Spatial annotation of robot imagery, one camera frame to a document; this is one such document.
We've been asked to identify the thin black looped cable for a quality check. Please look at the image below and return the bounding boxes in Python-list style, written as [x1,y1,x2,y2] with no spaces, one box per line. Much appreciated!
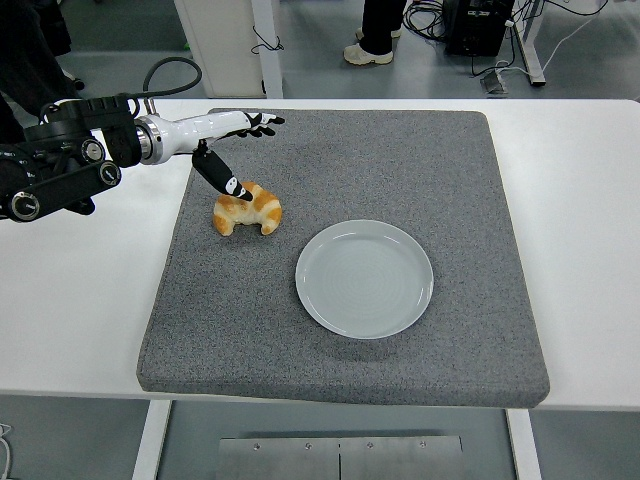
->
[251,24,285,55]

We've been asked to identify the light grey round plate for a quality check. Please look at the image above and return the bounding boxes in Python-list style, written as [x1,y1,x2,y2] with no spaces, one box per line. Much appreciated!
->
[294,219,435,341]

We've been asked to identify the white cabinet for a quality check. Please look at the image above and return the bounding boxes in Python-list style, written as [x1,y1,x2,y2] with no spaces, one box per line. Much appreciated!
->
[173,0,285,100]

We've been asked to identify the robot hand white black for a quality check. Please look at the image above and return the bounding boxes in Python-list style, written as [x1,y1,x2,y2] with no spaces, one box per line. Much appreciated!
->
[160,110,286,203]

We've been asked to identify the white table leg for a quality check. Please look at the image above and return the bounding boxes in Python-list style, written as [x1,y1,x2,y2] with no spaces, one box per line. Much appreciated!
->
[505,408,544,480]
[131,399,174,480]

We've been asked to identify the golden croissant bread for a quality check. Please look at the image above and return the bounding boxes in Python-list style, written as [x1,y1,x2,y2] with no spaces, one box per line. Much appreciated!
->
[213,181,284,237]

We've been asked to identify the black computer box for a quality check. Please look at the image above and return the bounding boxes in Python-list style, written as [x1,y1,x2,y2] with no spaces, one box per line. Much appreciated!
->
[443,0,516,57]

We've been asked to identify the person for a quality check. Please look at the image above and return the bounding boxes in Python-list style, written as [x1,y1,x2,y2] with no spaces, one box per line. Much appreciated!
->
[343,0,409,66]

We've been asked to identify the grey foot pedal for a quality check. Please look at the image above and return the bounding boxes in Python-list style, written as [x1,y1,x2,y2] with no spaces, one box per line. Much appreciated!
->
[479,69,511,95]

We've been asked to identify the white desk leg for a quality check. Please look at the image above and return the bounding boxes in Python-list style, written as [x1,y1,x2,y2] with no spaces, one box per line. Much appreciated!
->
[509,0,546,87]

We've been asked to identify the grey speckled mat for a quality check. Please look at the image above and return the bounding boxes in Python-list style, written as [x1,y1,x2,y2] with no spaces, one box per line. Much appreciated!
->
[136,107,552,407]

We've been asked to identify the white cable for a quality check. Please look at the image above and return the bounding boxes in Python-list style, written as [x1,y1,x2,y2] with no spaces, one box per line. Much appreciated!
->
[0,424,14,480]

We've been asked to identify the black floor cable bundle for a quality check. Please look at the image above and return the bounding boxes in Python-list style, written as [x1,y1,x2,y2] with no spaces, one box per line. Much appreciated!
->
[402,0,449,41]

